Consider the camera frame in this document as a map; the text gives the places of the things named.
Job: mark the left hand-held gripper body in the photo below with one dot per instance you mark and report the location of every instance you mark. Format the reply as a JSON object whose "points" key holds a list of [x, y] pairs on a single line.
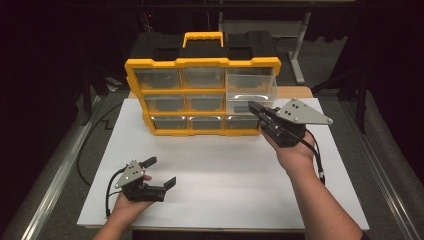
{"points": [[130, 178]]}

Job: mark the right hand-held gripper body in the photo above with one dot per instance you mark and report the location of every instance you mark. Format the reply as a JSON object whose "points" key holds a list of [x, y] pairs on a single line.
{"points": [[300, 113]]}

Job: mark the large clear plastic drawer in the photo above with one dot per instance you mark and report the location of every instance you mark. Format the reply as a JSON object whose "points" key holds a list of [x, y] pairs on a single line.
{"points": [[251, 85]]}

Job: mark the yellow black organizer case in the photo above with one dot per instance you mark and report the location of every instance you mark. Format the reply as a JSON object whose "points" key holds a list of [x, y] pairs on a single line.
{"points": [[200, 61]]}

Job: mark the person's left hand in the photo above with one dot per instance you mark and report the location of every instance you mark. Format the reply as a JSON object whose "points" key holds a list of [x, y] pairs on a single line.
{"points": [[128, 208]]}

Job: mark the person's right hand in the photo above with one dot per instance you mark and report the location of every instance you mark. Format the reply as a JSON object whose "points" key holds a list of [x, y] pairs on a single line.
{"points": [[296, 156]]}

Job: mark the white board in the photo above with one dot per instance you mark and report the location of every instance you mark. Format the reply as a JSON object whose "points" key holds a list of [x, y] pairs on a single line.
{"points": [[216, 173]]}

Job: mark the group of small clear drawers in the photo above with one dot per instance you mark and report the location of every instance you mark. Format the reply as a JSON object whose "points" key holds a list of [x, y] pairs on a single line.
{"points": [[165, 105]]}

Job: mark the grey metal stand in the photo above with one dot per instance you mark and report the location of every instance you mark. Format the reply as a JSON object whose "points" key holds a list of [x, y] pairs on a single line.
{"points": [[296, 50]]}

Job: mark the aluminium rail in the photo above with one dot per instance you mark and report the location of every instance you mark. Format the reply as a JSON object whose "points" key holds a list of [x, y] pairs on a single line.
{"points": [[383, 186], [53, 180]]}

